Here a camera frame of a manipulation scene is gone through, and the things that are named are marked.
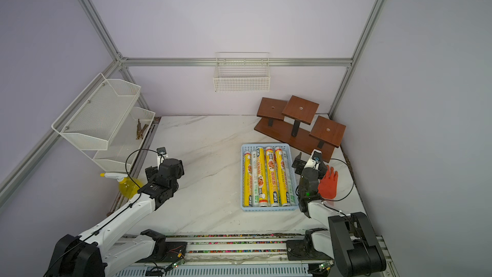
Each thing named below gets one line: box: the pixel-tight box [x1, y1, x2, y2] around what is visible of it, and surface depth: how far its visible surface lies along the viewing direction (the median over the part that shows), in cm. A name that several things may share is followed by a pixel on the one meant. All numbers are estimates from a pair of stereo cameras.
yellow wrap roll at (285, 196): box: [274, 146, 291, 208], surface depth 87 cm
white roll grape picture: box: [251, 150, 260, 208], surface depth 90 cm
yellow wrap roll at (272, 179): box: [265, 146, 280, 208], surface depth 87 cm
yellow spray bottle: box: [99, 172, 144, 199], surface depth 81 cm
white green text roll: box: [283, 151, 296, 206], surface depth 90 cm
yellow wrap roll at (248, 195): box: [243, 150, 254, 207], surface depth 91 cm
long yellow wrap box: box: [256, 146, 269, 208], surface depth 87 cm
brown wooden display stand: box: [253, 95, 346, 163], surface depth 100 cm
